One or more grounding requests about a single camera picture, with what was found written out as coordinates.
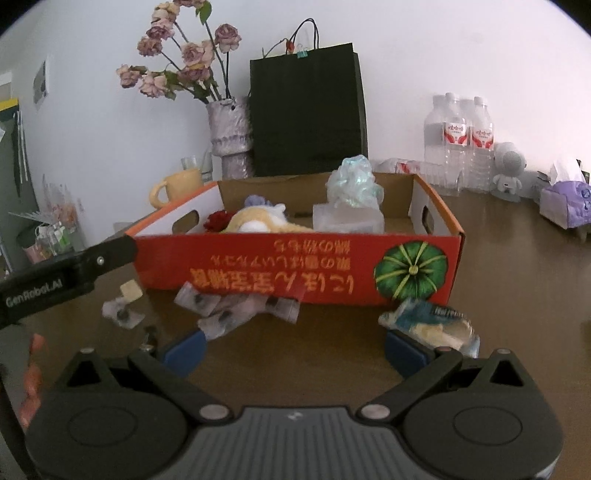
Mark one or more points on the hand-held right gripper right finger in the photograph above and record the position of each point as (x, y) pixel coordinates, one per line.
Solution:
(404, 357)

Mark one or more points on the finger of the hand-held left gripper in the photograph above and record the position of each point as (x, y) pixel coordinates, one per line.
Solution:
(115, 256)

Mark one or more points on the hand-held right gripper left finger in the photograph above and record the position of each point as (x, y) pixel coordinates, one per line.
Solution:
(184, 351)

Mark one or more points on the blue and yellow snack packet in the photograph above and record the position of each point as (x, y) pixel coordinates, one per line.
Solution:
(429, 318)

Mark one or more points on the red fabric flower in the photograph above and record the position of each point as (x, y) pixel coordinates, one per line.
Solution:
(219, 220)

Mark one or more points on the red cardboard box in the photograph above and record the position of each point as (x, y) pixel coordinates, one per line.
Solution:
(323, 272)

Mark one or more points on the white and yellow plush toy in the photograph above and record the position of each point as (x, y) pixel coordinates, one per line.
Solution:
(258, 221)

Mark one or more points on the translucent plastic box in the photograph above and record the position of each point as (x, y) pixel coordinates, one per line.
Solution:
(346, 218)

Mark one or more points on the clear plastic bag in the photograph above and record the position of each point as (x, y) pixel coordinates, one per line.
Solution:
(353, 182)

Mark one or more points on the person's left hand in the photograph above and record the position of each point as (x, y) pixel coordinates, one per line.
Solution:
(33, 378)

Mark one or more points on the yellow mug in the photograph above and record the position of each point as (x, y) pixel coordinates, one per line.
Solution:
(184, 184)

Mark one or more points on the clear glass cup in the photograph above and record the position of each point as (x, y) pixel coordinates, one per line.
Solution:
(190, 162)

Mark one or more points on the silver textured vase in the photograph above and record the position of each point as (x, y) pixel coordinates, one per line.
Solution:
(231, 134)

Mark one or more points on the small white robot toy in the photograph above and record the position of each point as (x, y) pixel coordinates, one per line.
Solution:
(508, 170)

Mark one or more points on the dried pink rose bouquet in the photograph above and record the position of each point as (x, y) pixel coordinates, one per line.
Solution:
(196, 53)

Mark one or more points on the purple tissue box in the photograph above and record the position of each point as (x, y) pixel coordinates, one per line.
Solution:
(565, 203)

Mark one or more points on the dark green paper bag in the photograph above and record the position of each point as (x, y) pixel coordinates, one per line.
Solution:
(307, 110)

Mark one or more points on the teal binder clip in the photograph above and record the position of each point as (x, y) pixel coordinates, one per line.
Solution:
(302, 54)

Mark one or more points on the grey wall picture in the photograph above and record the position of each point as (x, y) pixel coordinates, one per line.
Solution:
(40, 83)

